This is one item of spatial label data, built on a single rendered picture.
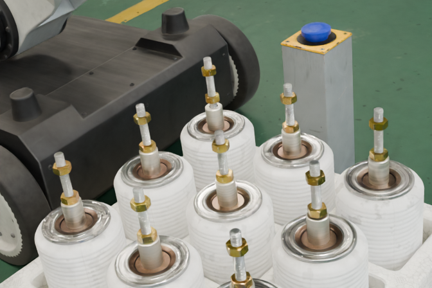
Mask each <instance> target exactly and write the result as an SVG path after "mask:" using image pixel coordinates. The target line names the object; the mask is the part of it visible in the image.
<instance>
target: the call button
mask: <svg viewBox="0 0 432 288"><path fill-rule="evenodd" d="M330 34H331V27H330V25H328V24H326V23H324V22H312V23H309V24H306V25H305V26H303V27H302V28H301V35H302V36H303V37H305V40H306V41H309V42H321V41H324V40H326V39H328V37H329V35H330Z"/></svg>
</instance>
